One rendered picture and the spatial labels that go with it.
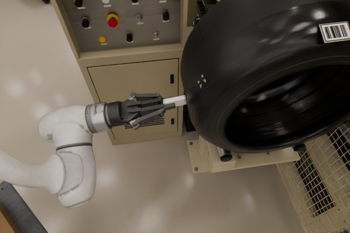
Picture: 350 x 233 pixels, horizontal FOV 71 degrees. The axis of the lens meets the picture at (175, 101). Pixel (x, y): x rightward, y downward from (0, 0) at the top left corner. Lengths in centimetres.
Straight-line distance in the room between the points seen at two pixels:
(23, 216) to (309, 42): 118
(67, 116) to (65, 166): 15
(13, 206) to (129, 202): 77
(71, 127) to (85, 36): 62
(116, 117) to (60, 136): 16
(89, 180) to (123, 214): 107
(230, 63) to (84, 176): 49
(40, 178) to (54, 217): 123
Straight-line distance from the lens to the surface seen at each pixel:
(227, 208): 182
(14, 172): 71
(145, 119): 73
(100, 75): 138
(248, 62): 56
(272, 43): 56
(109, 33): 126
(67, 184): 74
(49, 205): 198
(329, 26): 60
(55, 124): 79
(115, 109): 74
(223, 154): 92
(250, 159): 107
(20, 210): 129
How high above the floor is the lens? 173
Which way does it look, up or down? 52 degrees down
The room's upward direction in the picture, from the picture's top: straight up
